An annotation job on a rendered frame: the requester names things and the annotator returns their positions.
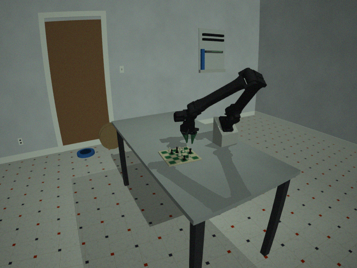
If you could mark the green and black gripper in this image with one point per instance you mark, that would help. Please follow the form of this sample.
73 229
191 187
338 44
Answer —
192 133

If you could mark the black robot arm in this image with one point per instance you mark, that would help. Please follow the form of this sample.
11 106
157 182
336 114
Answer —
255 82

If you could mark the green and cream chessboard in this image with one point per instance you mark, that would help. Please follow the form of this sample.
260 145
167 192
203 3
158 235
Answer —
174 159

